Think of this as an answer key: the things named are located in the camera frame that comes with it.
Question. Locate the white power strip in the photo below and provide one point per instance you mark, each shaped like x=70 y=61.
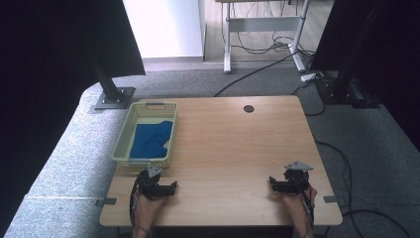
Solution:
x=308 y=77

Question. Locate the pale green plastic basket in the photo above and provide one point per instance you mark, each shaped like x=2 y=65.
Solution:
x=127 y=139

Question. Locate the person's right hand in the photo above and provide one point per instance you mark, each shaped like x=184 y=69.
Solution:
x=297 y=205

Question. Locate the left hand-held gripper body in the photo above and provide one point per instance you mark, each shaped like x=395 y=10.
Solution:
x=150 y=186

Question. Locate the white desk frame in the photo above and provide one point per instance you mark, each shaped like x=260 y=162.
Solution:
x=264 y=23

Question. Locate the grey table edge bracket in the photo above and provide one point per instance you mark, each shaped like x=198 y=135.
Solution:
x=107 y=201
x=330 y=199

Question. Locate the blue t-shirt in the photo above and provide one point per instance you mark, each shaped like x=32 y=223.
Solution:
x=150 y=140

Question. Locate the white panel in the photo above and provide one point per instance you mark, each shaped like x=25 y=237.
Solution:
x=165 y=26

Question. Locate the dark round table grommet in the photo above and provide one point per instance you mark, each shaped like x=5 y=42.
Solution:
x=248 y=108

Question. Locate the black curtain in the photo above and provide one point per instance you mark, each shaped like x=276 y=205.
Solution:
x=49 y=66
x=396 y=49

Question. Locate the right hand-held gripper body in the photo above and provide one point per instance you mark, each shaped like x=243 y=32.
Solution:
x=297 y=180

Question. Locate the black metal stand grey base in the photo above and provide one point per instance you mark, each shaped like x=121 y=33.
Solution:
x=112 y=95

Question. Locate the person's left hand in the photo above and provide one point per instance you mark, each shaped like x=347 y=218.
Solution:
x=147 y=208

